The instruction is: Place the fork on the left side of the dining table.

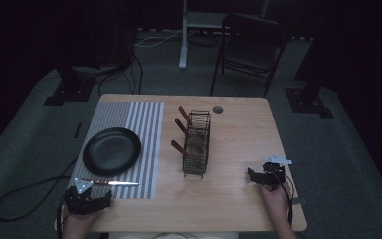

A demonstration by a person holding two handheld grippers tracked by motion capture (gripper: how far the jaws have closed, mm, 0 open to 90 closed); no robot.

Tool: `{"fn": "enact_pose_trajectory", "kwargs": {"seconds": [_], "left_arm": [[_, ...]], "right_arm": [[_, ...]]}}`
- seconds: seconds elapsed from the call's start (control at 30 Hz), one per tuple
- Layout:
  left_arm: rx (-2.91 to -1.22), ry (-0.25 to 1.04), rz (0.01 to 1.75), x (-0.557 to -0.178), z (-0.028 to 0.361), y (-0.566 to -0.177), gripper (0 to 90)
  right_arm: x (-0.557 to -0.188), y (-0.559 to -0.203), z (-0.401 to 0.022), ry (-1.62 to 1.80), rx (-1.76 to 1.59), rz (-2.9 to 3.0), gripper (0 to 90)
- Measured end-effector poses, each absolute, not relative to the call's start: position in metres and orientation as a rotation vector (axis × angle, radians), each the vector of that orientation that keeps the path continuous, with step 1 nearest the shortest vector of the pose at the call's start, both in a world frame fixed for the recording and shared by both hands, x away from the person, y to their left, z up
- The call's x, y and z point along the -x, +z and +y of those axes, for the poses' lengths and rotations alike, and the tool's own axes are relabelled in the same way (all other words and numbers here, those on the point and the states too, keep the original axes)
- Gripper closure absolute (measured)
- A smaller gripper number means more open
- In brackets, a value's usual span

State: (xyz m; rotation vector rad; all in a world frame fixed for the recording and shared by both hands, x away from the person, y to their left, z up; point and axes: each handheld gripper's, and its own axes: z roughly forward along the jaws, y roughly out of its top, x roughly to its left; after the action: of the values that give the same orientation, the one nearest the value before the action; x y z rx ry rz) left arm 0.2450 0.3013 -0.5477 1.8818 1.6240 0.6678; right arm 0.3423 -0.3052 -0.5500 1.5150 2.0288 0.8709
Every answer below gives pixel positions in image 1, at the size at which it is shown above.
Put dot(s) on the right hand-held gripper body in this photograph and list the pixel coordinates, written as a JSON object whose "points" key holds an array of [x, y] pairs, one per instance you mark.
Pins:
{"points": [[273, 176]]}

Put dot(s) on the grey tape piece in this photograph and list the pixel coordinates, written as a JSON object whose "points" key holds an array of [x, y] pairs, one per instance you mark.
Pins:
{"points": [[299, 200]]}

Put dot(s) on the person's right hand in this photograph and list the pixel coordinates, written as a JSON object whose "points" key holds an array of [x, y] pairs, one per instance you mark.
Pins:
{"points": [[275, 202]]}

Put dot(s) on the grey striped placemat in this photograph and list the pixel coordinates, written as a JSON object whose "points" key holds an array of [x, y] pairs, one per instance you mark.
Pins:
{"points": [[147, 132]]}

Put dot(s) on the black round plate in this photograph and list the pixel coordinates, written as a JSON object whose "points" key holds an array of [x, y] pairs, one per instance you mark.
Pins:
{"points": [[111, 152]]}

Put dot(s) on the black folding chair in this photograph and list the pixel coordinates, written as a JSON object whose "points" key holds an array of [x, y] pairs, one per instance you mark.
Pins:
{"points": [[248, 49]]}

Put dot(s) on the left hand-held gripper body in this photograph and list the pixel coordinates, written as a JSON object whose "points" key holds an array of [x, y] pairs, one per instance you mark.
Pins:
{"points": [[78, 200]]}

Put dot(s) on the person's light clothing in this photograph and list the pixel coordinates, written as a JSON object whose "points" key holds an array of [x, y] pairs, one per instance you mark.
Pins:
{"points": [[172, 236]]}

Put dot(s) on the black stand base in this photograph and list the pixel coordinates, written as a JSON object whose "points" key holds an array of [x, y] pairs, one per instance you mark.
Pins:
{"points": [[69, 91], [308, 103]]}

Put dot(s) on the person's left hand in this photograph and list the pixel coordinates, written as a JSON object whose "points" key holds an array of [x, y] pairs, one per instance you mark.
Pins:
{"points": [[78, 223]]}

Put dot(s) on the small black floor strip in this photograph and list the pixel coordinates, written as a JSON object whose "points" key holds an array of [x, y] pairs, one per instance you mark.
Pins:
{"points": [[78, 130]]}

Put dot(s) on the grey round table grommet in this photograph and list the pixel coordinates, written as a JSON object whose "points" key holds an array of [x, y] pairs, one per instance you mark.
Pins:
{"points": [[218, 109]]}

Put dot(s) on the white metal desk frame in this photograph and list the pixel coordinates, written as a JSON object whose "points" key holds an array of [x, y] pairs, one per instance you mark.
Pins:
{"points": [[183, 40]]}

